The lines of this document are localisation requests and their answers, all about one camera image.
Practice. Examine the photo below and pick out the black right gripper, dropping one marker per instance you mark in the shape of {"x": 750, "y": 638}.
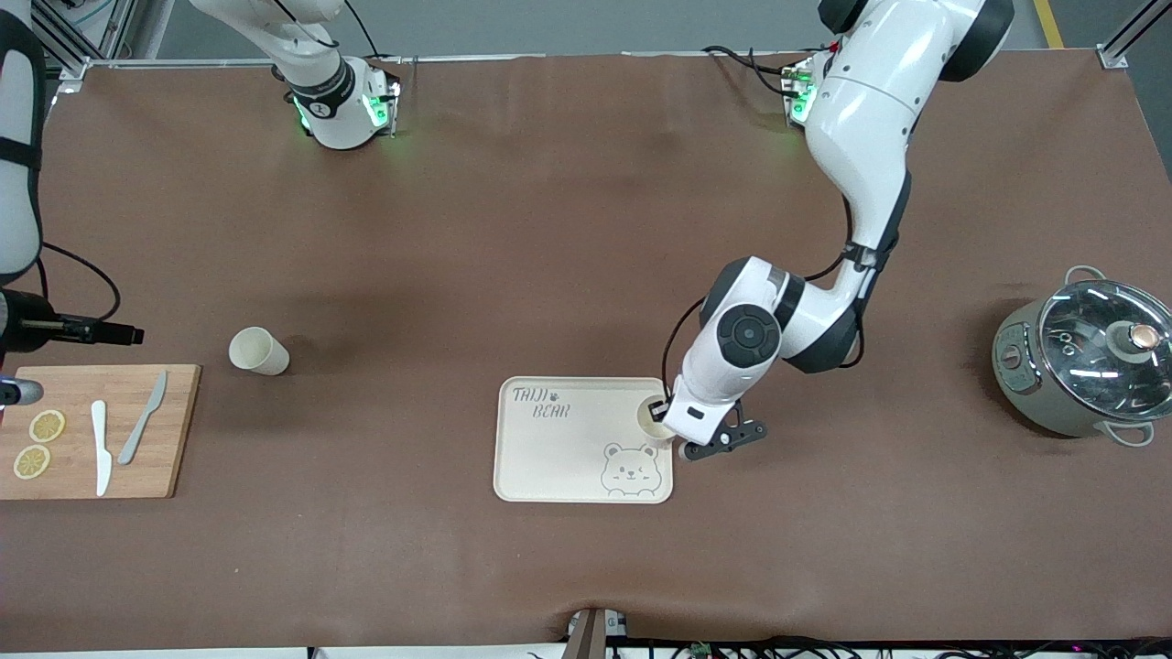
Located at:
{"x": 23, "y": 331}

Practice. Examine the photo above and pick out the cream paper cup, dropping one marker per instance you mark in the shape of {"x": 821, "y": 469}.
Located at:
{"x": 256, "y": 351}

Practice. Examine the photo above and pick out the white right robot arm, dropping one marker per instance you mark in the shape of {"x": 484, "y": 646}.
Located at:
{"x": 334, "y": 119}

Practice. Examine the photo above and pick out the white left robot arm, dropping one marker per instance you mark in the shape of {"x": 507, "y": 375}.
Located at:
{"x": 870, "y": 119}

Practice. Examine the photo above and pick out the cream tray with bear print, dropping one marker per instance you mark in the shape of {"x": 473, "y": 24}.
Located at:
{"x": 568, "y": 458}

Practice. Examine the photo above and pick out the grey plastic knife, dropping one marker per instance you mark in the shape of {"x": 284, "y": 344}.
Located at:
{"x": 137, "y": 430}

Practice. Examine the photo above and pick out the yellow lemon slice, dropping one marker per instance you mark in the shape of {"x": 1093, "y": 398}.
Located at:
{"x": 32, "y": 461}
{"x": 47, "y": 426}

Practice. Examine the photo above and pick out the white plastic knife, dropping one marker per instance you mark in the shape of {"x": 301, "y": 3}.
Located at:
{"x": 101, "y": 458}

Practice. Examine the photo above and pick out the wooden cutting board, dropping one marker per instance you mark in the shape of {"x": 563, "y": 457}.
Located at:
{"x": 160, "y": 467}

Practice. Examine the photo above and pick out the brown table cover mat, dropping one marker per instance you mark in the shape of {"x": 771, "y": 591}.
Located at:
{"x": 458, "y": 229}

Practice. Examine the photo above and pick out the grey electric cooking pot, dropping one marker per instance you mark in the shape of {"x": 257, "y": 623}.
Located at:
{"x": 1018, "y": 389}

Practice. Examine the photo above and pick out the glass pot lid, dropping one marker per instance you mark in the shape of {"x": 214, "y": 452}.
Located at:
{"x": 1085, "y": 366}

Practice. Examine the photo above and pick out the aluminium frame profile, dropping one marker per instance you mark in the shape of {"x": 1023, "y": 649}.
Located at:
{"x": 64, "y": 46}
{"x": 1131, "y": 32}

